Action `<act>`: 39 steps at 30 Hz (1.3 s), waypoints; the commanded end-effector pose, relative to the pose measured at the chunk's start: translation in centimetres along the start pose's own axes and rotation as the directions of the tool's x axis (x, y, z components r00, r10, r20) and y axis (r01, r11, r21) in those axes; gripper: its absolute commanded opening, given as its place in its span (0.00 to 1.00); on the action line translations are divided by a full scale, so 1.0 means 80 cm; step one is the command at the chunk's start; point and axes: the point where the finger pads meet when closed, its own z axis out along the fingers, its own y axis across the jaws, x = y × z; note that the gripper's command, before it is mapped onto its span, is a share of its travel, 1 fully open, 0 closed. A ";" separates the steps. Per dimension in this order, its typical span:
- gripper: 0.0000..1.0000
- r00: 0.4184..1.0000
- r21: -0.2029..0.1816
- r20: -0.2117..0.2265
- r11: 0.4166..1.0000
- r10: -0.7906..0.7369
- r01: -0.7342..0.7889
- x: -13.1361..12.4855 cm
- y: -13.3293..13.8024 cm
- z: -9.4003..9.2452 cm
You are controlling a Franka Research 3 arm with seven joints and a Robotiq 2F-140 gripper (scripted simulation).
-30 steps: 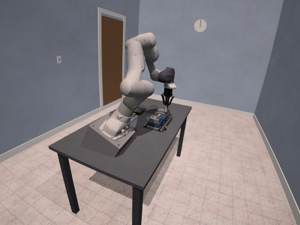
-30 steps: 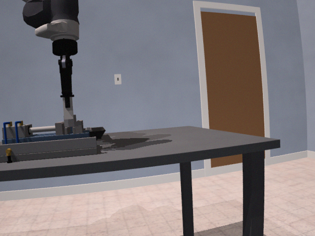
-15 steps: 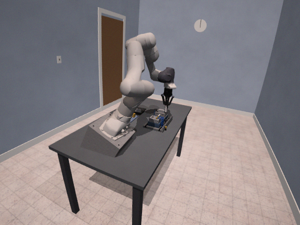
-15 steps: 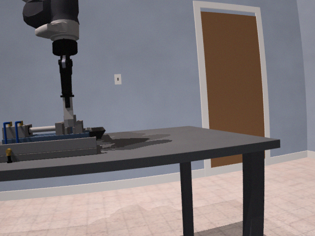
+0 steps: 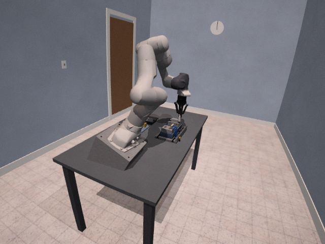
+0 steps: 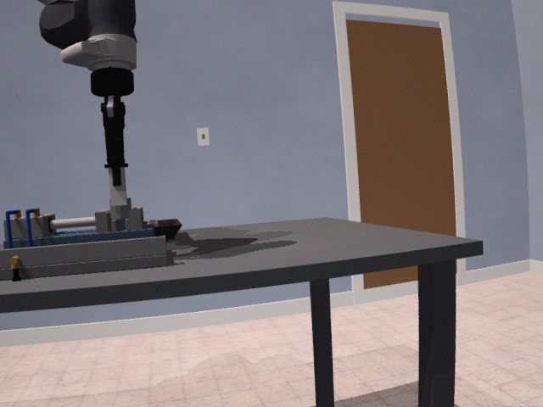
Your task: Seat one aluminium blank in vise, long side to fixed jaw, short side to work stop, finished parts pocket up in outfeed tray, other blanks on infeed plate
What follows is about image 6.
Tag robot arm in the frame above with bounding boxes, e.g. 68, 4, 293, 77
37, 0, 137, 71

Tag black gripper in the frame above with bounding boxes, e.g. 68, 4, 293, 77
91, 66, 134, 206

